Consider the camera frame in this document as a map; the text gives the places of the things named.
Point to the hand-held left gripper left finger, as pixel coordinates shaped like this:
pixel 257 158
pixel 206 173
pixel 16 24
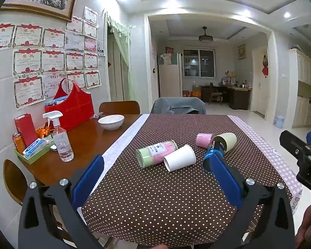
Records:
pixel 89 179

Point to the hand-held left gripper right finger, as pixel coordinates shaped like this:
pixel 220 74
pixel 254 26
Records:
pixel 226 180

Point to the dark blue cup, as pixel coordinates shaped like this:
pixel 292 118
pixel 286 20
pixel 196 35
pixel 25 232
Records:
pixel 210 150

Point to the light green cup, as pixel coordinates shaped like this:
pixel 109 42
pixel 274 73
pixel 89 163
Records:
pixel 229 141

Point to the pink cup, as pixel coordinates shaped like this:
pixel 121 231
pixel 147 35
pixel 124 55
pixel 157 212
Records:
pixel 204 140

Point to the white paper cup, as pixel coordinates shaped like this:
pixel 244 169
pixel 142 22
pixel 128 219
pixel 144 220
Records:
pixel 180 158

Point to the person's right hand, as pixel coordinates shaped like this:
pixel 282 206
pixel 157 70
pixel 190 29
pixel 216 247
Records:
pixel 309 225

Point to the light blue bin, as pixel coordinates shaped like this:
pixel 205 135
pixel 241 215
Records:
pixel 279 122

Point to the white cabinets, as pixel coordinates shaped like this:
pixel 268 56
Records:
pixel 307 96

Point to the clear spray bottle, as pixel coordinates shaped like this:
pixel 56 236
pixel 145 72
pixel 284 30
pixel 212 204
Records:
pixel 61 142

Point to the green tray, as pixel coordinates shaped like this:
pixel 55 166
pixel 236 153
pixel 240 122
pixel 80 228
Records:
pixel 36 158

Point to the white door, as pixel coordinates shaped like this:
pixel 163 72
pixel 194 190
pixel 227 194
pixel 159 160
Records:
pixel 259 88

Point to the white bowl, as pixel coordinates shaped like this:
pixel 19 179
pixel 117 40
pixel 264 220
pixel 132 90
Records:
pixel 111 122

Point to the blue tissue packet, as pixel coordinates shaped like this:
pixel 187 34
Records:
pixel 36 147

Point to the orange snack wrappers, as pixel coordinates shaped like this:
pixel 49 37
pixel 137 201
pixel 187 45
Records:
pixel 44 132

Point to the dark wooden desk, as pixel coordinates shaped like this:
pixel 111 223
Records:
pixel 238 97

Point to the red tote bag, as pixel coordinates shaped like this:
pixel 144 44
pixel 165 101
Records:
pixel 76 111

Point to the brown polka dot tablecloth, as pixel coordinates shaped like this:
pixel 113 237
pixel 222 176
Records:
pixel 155 199

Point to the clear green and pink jar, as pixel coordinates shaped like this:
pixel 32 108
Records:
pixel 155 152

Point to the brown wooden chair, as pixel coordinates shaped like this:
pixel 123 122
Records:
pixel 119 107
pixel 14 179

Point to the red hanging decoration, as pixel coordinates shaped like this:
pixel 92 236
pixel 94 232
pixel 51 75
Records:
pixel 265 64

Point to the red box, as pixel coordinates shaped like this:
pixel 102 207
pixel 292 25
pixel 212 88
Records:
pixel 26 129

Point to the orange can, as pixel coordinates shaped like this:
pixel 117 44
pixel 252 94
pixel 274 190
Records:
pixel 17 142

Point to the wooden desk chair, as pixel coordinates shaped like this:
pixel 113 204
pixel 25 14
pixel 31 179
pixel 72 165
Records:
pixel 215 94

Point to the grey jacket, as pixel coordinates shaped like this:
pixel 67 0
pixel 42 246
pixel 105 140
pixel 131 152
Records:
pixel 176 106

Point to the orange cardboard boxes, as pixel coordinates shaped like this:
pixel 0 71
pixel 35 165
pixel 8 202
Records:
pixel 193 92

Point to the white refrigerator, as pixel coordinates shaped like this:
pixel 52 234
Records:
pixel 169 80

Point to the window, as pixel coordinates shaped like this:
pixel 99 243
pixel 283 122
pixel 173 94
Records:
pixel 199 62

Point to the dark ceiling fan lamp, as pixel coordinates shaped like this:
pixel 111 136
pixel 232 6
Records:
pixel 205 38

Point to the green door curtain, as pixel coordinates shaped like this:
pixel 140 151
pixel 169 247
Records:
pixel 121 46

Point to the small framed wall picture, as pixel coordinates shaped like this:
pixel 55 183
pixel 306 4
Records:
pixel 241 51

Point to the wall of award certificates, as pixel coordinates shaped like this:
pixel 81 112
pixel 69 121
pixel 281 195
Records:
pixel 51 62

